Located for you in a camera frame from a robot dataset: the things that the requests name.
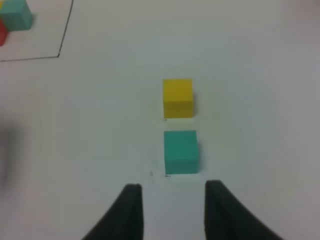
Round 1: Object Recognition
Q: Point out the yellow block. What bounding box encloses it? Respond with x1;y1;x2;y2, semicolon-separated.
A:
163;78;194;119

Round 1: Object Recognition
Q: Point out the teal template block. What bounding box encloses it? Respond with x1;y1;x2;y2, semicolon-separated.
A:
0;0;33;32

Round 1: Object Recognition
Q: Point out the red template block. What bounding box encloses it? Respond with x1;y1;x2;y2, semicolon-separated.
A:
0;20;8;46

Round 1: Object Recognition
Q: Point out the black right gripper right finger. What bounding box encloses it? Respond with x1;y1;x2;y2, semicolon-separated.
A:
204;180;281;240

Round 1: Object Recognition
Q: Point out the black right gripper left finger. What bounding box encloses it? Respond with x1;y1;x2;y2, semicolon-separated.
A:
84;184;144;240

